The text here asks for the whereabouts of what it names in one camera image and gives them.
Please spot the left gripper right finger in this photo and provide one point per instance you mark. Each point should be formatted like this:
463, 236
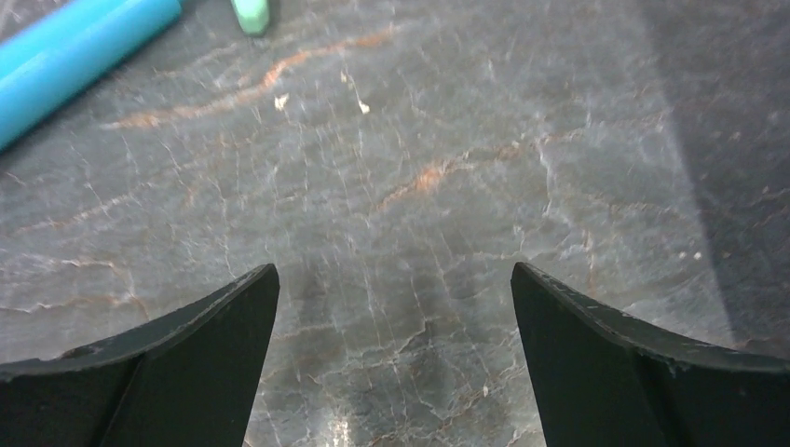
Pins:
602, 377

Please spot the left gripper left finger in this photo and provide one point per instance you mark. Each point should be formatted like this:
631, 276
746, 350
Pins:
188, 378

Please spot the blue toy tube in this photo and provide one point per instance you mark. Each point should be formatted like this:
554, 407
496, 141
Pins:
51, 61

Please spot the mint green toy tube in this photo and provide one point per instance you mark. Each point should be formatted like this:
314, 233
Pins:
253, 16

